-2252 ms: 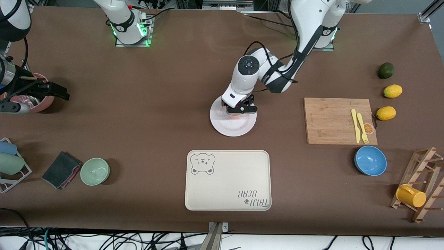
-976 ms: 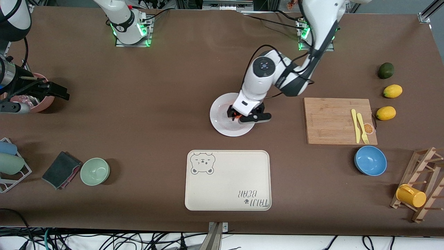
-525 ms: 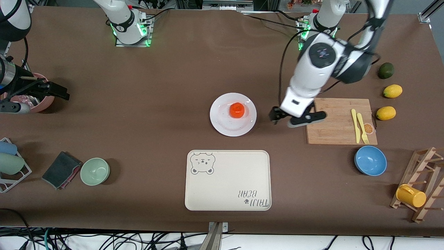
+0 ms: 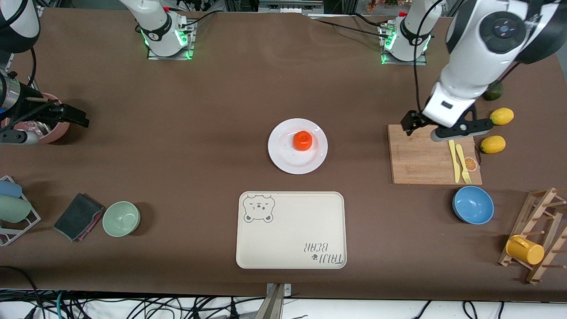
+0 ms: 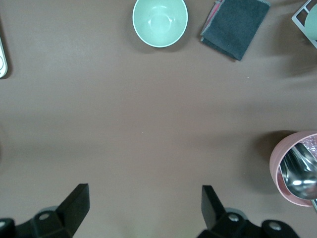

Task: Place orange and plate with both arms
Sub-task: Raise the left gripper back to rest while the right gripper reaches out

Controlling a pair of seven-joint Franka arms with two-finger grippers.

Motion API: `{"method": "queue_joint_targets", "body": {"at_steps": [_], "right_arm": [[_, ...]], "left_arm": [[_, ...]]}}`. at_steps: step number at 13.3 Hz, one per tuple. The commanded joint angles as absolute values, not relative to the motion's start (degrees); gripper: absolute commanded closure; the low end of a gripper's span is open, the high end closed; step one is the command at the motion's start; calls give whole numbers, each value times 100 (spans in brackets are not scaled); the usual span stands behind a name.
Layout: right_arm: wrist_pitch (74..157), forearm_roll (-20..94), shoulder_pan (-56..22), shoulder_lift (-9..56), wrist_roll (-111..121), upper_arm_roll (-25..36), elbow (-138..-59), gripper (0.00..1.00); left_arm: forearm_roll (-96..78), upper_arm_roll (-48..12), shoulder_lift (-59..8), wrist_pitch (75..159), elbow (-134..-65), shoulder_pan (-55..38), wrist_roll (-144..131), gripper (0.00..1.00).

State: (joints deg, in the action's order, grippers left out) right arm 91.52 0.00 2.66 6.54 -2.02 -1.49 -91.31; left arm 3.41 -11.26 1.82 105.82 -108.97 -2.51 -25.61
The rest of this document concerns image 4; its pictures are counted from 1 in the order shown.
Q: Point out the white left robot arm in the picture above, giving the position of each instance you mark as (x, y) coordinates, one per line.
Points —
(469, 66)

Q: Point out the mint green bowl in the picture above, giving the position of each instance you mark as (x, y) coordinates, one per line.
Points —
(121, 218)

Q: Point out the orange slice decoration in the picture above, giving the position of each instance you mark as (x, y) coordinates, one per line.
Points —
(472, 165)

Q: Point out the dark green avocado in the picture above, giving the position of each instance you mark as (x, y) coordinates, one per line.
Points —
(495, 93)

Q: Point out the pale green cup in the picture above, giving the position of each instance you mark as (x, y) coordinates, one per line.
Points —
(13, 209)

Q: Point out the yellow mug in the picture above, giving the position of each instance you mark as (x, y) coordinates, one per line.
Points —
(525, 251)

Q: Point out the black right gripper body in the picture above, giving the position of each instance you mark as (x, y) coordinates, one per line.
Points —
(39, 110)

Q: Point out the dark grey folded cloth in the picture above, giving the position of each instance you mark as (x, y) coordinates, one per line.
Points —
(77, 216)

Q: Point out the tan camera stand post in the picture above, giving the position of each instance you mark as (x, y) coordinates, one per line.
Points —
(272, 305)

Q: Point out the white round plate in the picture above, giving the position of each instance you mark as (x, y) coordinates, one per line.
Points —
(283, 160)

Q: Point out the yellow plastic knife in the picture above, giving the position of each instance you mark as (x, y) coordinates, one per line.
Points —
(454, 161)

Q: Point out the pink bowl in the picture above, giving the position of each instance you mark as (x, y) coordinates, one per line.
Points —
(62, 129)

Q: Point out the orange mandarin fruit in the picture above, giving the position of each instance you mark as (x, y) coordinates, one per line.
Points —
(302, 140)

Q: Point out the yellow lemon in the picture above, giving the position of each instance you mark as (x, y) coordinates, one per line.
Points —
(501, 116)
(493, 144)

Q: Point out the metal scoop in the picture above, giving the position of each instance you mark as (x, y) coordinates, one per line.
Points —
(44, 131)

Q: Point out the cream tray with bear print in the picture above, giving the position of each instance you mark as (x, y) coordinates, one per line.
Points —
(290, 230)

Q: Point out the blue bowl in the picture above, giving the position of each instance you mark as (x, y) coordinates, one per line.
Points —
(473, 204)

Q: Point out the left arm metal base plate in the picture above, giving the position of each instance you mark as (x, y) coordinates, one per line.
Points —
(421, 62)

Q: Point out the crinkled pink plastic film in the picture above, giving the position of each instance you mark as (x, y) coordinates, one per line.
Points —
(27, 128)

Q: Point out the yellow plastic fork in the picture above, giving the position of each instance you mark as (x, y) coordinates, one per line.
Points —
(463, 165)

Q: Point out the wooden mug rack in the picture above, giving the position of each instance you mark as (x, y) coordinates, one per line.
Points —
(539, 266)

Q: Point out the metal table clamp bracket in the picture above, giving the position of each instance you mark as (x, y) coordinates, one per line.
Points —
(287, 290)

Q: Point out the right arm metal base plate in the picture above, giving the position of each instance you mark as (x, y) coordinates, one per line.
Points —
(189, 55)

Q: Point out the light blue cup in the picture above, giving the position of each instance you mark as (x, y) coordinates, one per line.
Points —
(9, 189)

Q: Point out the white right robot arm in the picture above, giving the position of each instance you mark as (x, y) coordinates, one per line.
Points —
(159, 26)

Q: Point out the bamboo cutting board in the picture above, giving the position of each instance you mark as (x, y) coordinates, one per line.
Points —
(421, 157)

